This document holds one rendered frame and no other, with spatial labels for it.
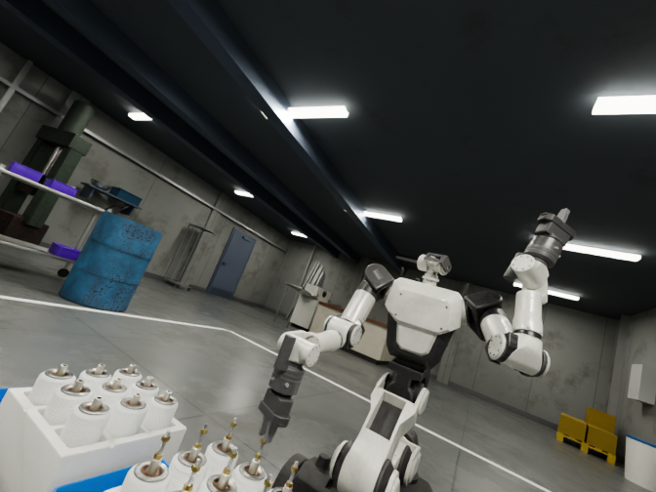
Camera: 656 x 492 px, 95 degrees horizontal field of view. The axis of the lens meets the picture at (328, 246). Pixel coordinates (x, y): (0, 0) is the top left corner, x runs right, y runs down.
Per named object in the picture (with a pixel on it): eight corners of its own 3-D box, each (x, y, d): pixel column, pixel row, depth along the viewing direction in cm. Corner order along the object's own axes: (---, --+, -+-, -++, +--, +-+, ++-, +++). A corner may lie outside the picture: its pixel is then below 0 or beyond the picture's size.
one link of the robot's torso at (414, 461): (372, 452, 136) (381, 422, 139) (415, 477, 126) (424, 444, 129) (356, 465, 119) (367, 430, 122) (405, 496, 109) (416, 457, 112)
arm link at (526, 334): (517, 291, 86) (512, 355, 77) (553, 305, 85) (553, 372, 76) (496, 303, 95) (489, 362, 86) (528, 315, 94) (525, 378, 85)
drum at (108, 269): (110, 299, 351) (146, 227, 369) (137, 315, 320) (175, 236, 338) (47, 287, 300) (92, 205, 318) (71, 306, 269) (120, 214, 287)
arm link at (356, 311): (328, 343, 118) (354, 299, 130) (357, 355, 111) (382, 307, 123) (319, 328, 111) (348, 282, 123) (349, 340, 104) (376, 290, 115)
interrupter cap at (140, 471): (173, 471, 73) (175, 468, 73) (156, 488, 66) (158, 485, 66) (145, 459, 74) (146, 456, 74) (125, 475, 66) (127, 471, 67)
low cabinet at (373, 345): (401, 366, 871) (410, 335, 889) (378, 366, 666) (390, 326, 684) (343, 342, 969) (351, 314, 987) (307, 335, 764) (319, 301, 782)
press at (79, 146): (21, 243, 533) (95, 118, 586) (39, 254, 490) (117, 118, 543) (-35, 228, 474) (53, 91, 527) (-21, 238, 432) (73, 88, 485)
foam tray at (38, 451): (108, 426, 123) (129, 381, 126) (165, 481, 104) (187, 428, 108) (-25, 449, 89) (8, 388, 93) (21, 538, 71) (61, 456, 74)
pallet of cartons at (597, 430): (633, 472, 488) (638, 425, 503) (557, 440, 537) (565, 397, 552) (603, 453, 598) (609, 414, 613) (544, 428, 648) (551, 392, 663)
